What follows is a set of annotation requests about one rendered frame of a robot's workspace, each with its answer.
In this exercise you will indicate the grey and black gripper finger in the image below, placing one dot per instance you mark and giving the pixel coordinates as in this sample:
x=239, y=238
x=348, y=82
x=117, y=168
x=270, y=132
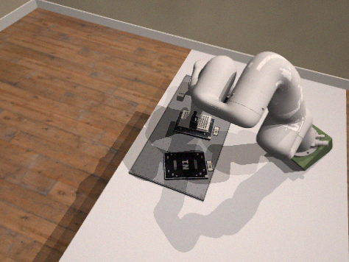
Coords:
x=193, y=123

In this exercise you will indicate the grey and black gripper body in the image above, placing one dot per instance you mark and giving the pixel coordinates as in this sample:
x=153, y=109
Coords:
x=195, y=108

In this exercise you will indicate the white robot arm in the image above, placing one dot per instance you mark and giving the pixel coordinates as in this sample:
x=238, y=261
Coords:
x=286, y=130

